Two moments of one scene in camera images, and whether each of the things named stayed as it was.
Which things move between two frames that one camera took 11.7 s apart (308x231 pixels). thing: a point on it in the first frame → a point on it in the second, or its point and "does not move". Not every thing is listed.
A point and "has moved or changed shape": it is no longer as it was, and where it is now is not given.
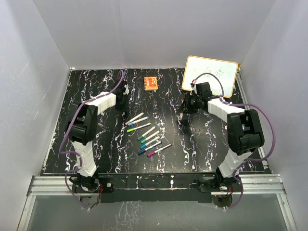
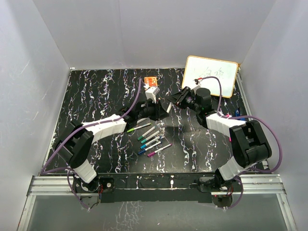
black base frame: x=160 y=187 does not move
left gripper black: x=124 y=108 → x=159 y=113
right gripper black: x=185 y=107 → x=178 y=98
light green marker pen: x=138 y=127 does not move
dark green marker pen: x=153 y=128 does not move
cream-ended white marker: x=126 y=123 has moved or changed shape
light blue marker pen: x=138 y=121 does not move
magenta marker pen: x=152 y=153 does not move
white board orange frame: x=226 y=71 does not move
